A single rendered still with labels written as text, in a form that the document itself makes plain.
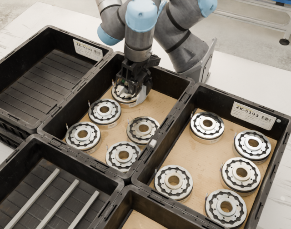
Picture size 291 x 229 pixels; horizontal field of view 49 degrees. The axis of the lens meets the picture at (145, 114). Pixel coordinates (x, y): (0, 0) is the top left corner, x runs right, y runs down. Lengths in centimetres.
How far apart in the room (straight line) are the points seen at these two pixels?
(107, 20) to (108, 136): 34
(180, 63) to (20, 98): 57
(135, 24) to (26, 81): 55
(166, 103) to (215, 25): 192
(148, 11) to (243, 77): 71
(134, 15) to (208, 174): 47
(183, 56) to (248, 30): 180
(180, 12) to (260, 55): 165
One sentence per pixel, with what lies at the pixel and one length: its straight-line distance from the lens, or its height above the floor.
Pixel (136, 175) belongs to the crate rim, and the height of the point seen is 93.
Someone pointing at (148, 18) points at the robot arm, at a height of 119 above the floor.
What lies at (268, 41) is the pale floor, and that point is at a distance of 286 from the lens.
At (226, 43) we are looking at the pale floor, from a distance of 273.
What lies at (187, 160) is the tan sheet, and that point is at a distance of 94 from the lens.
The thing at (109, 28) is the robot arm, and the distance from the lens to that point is 96.
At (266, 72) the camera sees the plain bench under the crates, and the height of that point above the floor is 70.
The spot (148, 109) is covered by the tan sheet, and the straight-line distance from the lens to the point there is 105.
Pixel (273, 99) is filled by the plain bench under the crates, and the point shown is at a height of 70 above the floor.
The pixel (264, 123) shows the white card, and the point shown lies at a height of 88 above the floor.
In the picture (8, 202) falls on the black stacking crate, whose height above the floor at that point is 83.
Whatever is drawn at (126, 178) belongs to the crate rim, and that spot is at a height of 93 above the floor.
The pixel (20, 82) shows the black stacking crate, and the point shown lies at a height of 83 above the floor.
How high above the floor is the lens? 162
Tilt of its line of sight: 50 degrees down
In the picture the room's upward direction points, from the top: straight up
